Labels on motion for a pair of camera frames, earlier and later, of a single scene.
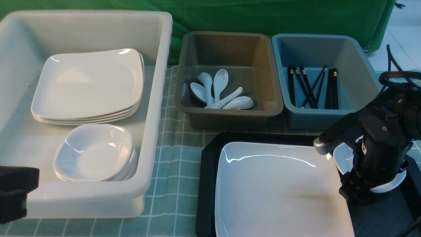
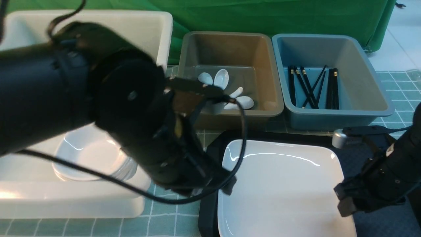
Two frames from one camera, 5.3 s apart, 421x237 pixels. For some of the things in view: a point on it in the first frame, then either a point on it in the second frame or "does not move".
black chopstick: x=309 y=88 does not move
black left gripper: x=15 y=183 -> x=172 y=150
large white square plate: x=270 y=190 does not move
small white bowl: x=95 y=152 does not move
